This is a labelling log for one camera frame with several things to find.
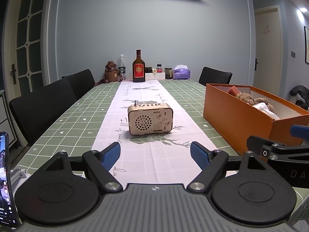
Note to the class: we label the dark glass jar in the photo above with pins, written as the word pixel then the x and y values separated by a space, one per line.
pixel 148 70
pixel 168 73

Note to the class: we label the brown plush toy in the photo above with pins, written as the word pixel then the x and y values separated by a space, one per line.
pixel 249 99

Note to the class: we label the white phone stand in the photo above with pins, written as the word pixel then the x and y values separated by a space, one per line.
pixel 18 175

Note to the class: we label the glass panel door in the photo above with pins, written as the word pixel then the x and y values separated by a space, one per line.
pixel 31 48

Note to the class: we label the framed wall picture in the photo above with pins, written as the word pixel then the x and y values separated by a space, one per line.
pixel 307 46

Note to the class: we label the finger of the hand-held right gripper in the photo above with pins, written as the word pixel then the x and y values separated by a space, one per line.
pixel 264 147
pixel 299 130

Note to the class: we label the white deer print table runner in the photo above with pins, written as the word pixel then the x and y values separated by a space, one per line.
pixel 144 154

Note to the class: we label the green checked tablecloth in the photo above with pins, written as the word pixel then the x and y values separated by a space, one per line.
pixel 77 120

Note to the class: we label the beige sofa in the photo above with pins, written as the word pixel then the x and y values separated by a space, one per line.
pixel 293 101

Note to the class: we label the black jacket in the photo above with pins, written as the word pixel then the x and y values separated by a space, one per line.
pixel 299 91

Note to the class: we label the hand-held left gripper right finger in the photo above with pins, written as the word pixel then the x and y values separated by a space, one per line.
pixel 199 154

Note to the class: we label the smartphone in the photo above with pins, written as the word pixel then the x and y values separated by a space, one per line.
pixel 6 181

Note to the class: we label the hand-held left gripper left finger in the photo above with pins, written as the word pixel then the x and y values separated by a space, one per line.
pixel 111 156

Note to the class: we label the small red label bottle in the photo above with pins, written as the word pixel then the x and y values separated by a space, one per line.
pixel 159 69

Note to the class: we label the orange cardboard box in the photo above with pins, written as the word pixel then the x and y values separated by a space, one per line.
pixel 227 116

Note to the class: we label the purple tissue pack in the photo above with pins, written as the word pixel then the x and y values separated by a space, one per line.
pixel 181 73

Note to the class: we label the white box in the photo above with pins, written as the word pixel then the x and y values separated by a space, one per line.
pixel 158 76

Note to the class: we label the brown bear shaped bottle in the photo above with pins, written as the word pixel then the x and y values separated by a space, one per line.
pixel 111 73

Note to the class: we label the wooden radio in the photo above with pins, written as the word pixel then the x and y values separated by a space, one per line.
pixel 151 120

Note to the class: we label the black chair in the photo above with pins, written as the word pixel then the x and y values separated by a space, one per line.
pixel 80 83
pixel 214 76
pixel 41 111

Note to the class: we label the brown liquor bottle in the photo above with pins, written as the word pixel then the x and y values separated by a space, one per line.
pixel 138 71

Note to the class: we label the pink door sticker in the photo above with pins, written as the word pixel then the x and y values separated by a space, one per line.
pixel 266 29

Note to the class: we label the clear water bottle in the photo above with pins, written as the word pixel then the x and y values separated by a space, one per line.
pixel 122 69

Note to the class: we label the cream door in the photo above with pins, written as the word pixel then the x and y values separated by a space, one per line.
pixel 268 62

